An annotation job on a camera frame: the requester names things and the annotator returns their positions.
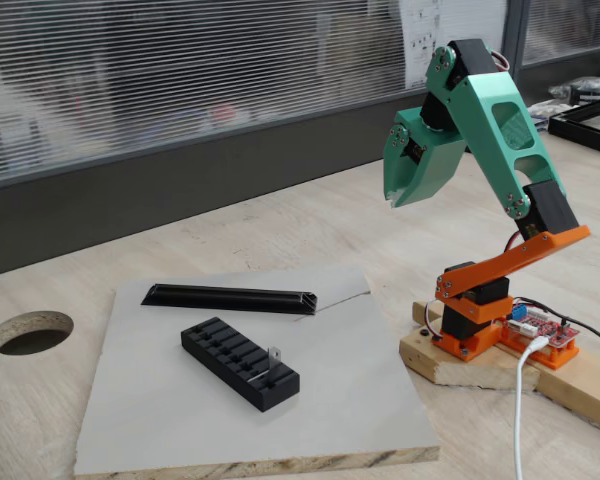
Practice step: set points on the small grey metal part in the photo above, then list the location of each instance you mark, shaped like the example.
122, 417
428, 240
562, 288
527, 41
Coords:
274, 364

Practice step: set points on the black slotted holder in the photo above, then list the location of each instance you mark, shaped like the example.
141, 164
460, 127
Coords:
280, 390

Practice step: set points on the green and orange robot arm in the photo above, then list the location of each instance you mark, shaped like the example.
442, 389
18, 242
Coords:
480, 125

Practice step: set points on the blue and white card stack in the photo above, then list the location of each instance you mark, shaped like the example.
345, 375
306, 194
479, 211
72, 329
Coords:
540, 123

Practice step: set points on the white paper sheets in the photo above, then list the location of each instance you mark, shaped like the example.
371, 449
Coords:
550, 107

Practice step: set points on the white printed paper sheet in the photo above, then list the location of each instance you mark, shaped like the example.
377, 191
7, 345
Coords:
455, 30

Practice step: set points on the clear bag with black parts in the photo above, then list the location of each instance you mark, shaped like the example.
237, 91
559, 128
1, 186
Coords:
587, 87

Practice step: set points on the horizontal window blinds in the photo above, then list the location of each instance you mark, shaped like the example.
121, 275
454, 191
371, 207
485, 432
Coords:
570, 25
180, 75

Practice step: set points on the wooden base block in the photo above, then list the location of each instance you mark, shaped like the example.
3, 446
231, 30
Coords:
480, 375

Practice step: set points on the red controller board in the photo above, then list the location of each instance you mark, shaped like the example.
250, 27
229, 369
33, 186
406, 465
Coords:
560, 336

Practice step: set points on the long wooden plank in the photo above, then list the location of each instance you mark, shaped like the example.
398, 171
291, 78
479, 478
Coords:
580, 395

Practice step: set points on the grey topped plywood board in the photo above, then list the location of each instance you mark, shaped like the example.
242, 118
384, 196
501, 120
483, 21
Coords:
180, 430

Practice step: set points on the black rectangular frame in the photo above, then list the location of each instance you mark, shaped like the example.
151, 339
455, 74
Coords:
570, 132

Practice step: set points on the orange controller board mount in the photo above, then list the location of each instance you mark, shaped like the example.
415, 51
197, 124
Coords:
555, 357

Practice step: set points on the black rail profile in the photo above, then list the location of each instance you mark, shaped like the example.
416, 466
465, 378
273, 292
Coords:
220, 299

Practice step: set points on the dark grey window frame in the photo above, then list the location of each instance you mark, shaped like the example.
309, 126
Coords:
130, 200

